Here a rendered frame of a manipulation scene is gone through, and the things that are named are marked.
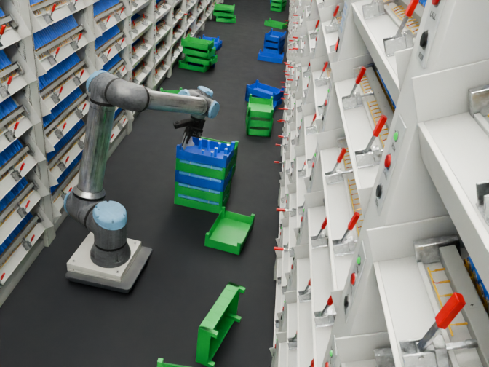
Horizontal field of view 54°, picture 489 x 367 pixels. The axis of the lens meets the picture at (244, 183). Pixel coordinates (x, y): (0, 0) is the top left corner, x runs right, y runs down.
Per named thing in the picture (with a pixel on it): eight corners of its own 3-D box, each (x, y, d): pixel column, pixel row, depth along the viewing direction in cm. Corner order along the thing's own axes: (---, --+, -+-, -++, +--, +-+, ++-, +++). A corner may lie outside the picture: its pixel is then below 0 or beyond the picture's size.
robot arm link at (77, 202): (81, 234, 226) (105, 79, 197) (59, 216, 234) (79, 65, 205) (108, 226, 238) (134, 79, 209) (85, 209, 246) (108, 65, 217)
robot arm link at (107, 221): (108, 254, 220) (107, 223, 210) (84, 236, 228) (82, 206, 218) (133, 239, 231) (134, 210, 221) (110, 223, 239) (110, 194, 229)
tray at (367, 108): (368, 243, 71) (352, 162, 65) (338, 99, 123) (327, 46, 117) (517, 218, 67) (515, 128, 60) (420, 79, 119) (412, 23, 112)
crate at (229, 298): (195, 361, 199) (212, 369, 197) (198, 327, 189) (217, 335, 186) (225, 314, 223) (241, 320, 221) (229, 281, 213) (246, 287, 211)
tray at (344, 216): (341, 333, 81) (324, 271, 74) (323, 164, 133) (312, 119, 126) (469, 317, 76) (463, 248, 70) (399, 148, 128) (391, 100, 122)
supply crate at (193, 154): (175, 157, 280) (176, 145, 276) (187, 143, 297) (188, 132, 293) (225, 168, 276) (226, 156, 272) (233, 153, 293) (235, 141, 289)
